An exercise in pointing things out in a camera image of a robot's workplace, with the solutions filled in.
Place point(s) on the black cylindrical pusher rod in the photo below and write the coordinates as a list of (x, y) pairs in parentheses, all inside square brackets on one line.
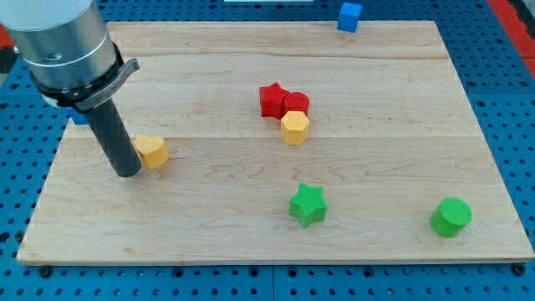
[(110, 132)]

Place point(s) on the yellow heart block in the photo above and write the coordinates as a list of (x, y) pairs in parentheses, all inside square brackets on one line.
[(152, 150)]

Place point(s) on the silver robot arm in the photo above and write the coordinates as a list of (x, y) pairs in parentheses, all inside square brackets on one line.
[(74, 63)]

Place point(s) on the yellow hexagon block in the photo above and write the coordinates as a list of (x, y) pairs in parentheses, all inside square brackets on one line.
[(294, 127)]

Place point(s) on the red star block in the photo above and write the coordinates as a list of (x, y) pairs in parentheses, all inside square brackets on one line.
[(271, 100)]

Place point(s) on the wooden board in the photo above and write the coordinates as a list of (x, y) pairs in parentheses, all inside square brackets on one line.
[(392, 133)]

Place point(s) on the red cylinder block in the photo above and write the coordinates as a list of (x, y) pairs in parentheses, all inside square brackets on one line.
[(296, 101)]

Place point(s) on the green star block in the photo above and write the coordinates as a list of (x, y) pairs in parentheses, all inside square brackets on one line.
[(308, 205)]

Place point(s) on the blue cube block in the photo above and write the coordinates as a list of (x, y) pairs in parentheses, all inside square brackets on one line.
[(349, 16)]

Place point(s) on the green cylinder block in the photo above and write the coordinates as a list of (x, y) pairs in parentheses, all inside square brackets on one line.
[(450, 217)]

